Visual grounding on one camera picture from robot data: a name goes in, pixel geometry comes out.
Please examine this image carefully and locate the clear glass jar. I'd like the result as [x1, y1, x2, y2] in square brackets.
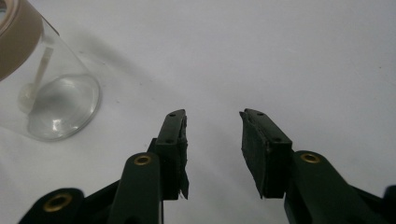
[0, 17, 102, 143]

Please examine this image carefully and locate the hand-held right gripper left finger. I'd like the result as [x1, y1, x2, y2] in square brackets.
[106, 108, 190, 224]

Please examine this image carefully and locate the brown jar lid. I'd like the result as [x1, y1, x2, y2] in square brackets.
[0, 0, 44, 82]

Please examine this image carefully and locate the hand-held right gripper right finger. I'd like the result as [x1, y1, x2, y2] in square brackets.
[239, 108, 382, 224]

